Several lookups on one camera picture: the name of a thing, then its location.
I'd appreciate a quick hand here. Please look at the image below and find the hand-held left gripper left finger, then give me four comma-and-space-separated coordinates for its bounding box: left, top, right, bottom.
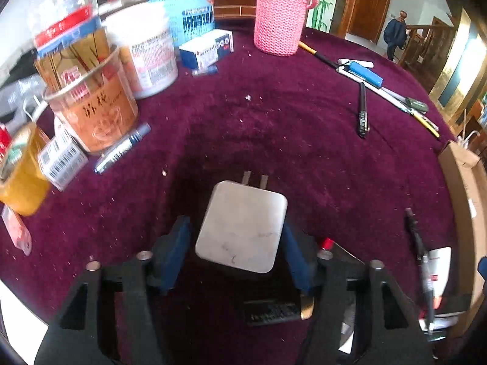
34, 215, 191, 365

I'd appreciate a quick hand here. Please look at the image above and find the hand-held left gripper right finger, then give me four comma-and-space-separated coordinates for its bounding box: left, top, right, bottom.
282, 221, 438, 365

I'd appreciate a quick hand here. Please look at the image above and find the red cap black marker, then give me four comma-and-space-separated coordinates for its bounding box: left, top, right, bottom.
320, 238, 368, 267

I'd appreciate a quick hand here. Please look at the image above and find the black gold tube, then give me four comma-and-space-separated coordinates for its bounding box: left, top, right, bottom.
243, 296, 316, 326

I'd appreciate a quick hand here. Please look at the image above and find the white wall charger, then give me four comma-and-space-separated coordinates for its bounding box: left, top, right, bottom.
195, 171, 289, 274

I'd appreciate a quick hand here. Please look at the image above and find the black gel pen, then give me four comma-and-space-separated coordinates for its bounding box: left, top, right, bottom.
404, 208, 436, 335

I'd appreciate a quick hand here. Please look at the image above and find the cardboard box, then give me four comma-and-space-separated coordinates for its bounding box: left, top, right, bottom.
437, 141, 487, 335

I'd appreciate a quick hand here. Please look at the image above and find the silver blue pen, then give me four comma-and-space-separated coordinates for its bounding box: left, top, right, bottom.
94, 123, 152, 176

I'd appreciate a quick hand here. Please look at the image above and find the white red card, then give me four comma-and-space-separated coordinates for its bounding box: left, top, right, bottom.
422, 247, 453, 299

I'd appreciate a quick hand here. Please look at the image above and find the white barcode box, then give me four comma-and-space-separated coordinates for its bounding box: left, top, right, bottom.
37, 129, 89, 192

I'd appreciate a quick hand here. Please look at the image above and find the orange label clear cup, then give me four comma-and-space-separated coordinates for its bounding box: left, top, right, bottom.
42, 46, 139, 156

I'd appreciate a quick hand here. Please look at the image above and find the small pink packet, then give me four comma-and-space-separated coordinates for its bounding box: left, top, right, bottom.
1, 205, 32, 256

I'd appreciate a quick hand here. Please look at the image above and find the black capped pen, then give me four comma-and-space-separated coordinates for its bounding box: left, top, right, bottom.
357, 82, 370, 138

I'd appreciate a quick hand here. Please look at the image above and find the yellow jar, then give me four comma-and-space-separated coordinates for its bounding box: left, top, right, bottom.
0, 122, 52, 217

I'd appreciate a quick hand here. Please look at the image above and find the yellow pencil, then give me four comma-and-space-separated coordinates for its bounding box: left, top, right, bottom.
413, 110, 440, 138

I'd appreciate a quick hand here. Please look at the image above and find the white pen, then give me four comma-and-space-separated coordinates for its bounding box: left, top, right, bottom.
337, 66, 413, 114

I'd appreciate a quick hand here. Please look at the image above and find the green marker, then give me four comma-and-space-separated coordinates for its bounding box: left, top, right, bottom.
405, 97, 430, 113

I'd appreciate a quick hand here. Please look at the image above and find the white plastic tub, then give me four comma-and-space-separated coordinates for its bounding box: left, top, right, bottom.
103, 2, 179, 99

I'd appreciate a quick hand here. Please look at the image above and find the blue battery pack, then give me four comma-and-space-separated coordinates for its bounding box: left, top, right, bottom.
349, 61, 384, 87

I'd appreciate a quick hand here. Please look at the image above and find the blue white small box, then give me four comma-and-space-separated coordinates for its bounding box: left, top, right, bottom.
179, 30, 234, 70

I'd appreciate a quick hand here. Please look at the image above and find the clear plastic bag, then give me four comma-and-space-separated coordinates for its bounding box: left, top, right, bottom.
0, 76, 42, 122

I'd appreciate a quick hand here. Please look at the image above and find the blue fish food canister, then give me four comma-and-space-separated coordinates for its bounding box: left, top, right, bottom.
148, 0, 215, 48

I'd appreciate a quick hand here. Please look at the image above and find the pink knitted cup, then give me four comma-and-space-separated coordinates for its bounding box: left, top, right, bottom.
254, 0, 319, 57

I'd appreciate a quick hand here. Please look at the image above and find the red blue sachet bundle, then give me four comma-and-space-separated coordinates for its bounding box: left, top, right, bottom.
33, 5, 115, 92

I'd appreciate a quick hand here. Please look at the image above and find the dark blue jacket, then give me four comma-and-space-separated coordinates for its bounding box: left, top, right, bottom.
384, 17, 408, 61

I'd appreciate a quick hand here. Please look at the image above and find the gold black pillar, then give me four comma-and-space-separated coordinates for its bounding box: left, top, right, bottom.
430, 8, 487, 111

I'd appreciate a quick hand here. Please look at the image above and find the wooden stair railing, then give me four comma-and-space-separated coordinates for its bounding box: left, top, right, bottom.
398, 9, 457, 80

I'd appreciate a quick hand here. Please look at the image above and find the wooden counter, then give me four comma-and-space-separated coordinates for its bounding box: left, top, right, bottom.
213, 0, 259, 19

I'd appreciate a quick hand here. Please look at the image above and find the bamboo painted glass panel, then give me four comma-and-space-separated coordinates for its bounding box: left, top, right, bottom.
306, 0, 341, 31

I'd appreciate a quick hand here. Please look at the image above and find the wooden door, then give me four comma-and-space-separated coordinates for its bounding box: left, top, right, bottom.
344, 0, 394, 42

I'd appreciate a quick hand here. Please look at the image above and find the yellow handled brush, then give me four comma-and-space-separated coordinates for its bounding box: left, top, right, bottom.
299, 41, 339, 70

